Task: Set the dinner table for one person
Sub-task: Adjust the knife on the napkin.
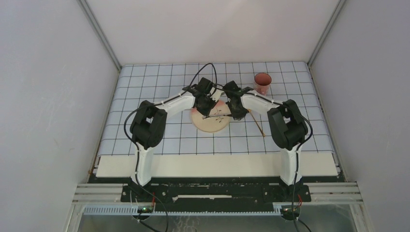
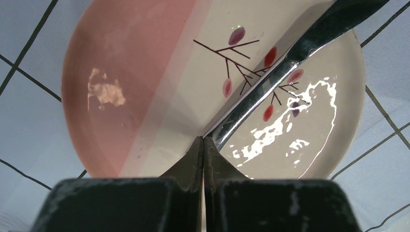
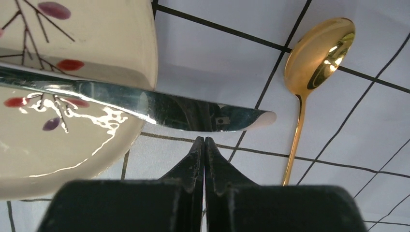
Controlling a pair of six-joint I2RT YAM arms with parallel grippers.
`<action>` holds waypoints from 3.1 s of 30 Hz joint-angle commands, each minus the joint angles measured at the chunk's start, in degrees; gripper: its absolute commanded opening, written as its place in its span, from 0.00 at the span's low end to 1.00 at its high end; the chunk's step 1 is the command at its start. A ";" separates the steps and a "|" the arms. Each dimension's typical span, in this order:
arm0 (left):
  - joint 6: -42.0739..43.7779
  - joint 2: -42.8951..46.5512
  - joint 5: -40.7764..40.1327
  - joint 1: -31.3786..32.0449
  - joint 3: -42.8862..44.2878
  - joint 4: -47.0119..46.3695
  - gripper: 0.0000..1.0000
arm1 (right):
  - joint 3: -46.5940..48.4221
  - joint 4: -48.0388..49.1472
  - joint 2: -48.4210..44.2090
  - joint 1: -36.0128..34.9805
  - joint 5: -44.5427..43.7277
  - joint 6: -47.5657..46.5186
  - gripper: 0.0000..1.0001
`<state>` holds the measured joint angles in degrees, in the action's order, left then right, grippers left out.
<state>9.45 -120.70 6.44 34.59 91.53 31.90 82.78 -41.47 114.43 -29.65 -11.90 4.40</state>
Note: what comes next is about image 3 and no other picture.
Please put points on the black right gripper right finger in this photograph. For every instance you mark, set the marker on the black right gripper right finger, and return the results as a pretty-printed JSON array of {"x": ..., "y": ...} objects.
[{"x": 235, "y": 203}]

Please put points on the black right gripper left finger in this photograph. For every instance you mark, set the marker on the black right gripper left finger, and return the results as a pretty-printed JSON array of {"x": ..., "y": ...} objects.
[{"x": 172, "y": 203}]

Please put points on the metal cutlery piece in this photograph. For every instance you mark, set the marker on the metal cutlery piece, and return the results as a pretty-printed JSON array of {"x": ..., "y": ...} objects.
[{"x": 156, "y": 108}]

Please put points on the white checked tablecloth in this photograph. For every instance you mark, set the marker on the white checked tablecloth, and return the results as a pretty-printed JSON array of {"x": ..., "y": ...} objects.
[{"x": 356, "y": 132}]

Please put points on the cream pink branch plate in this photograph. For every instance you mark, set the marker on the cream pink branch plate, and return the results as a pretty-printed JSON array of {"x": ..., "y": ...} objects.
[{"x": 49, "y": 48}]

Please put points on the metal spoon wooden handle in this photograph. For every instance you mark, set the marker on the metal spoon wooden handle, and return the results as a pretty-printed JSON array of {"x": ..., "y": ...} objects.
[{"x": 315, "y": 57}]

